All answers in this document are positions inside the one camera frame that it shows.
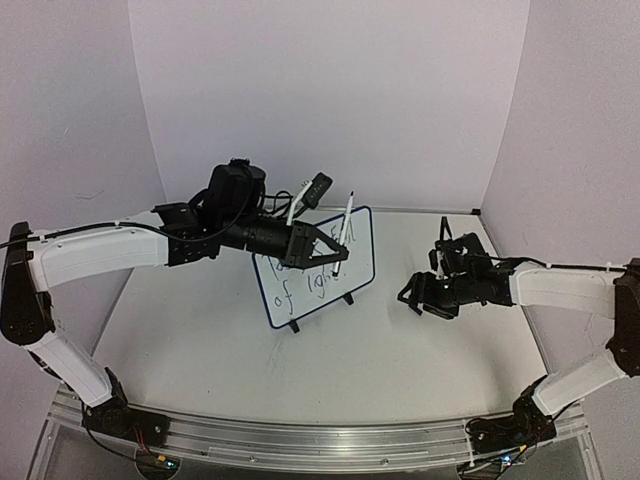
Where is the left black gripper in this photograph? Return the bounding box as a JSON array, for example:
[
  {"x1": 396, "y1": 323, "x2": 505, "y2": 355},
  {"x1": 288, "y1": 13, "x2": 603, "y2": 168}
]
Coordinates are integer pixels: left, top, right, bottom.
[{"x1": 221, "y1": 210, "x2": 350, "y2": 269}]

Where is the white whiteboard marker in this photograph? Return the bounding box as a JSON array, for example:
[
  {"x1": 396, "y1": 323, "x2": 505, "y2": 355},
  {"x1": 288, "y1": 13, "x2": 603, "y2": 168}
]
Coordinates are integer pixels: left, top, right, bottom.
[{"x1": 331, "y1": 191, "x2": 355, "y2": 278}]

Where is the blue framed whiteboard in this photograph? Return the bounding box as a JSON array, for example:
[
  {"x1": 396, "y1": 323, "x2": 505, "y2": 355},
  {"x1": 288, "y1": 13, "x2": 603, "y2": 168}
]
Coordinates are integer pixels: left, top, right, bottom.
[{"x1": 252, "y1": 206, "x2": 376, "y2": 329}]

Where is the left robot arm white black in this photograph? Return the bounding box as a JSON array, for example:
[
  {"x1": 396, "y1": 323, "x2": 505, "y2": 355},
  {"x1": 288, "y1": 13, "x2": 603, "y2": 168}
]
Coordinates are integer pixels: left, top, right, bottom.
[{"x1": 1, "y1": 159, "x2": 349, "y2": 435}]

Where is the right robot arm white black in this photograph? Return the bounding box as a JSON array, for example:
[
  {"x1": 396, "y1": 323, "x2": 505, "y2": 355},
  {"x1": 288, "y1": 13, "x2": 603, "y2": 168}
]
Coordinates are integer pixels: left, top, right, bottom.
[{"x1": 397, "y1": 233, "x2": 639, "y2": 417}]

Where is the left black whiteboard foot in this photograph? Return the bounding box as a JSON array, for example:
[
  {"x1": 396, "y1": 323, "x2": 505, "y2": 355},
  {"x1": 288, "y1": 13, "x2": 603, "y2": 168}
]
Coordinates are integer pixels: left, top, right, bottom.
[{"x1": 288, "y1": 321, "x2": 300, "y2": 334}]

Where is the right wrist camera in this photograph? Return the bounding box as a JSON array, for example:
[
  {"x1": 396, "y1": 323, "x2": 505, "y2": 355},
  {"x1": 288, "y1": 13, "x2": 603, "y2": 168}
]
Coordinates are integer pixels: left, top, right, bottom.
[{"x1": 429, "y1": 249, "x2": 447, "y2": 280}]

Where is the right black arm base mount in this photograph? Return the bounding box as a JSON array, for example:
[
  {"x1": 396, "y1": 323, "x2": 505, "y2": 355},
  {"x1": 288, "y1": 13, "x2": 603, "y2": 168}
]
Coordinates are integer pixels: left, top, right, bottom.
[{"x1": 465, "y1": 407, "x2": 557, "y2": 454}]

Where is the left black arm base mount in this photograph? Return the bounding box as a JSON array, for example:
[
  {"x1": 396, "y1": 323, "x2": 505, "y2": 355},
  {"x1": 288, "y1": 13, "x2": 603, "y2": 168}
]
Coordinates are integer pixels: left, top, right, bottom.
[{"x1": 82, "y1": 398, "x2": 170, "y2": 447}]

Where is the left base cable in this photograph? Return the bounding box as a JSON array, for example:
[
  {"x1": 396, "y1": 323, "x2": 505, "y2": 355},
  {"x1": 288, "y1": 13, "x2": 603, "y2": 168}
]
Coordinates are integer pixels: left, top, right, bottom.
[{"x1": 77, "y1": 409, "x2": 171, "y2": 471}]

